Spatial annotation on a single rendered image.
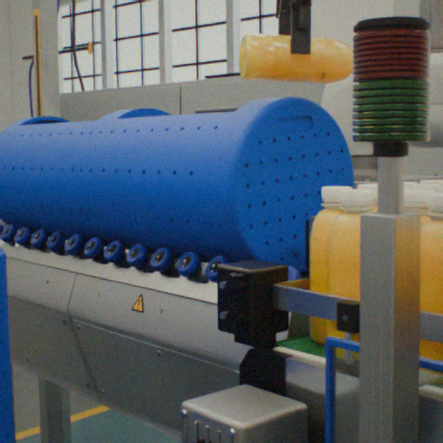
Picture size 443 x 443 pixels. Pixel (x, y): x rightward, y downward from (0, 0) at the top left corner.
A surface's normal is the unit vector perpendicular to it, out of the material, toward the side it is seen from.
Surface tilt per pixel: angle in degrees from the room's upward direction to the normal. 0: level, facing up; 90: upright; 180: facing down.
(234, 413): 0
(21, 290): 70
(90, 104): 90
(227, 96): 90
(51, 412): 90
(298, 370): 90
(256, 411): 0
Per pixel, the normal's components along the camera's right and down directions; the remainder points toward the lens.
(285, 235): 0.65, 0.07
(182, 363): -0.71, 0.40
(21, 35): -0.68, 0.08
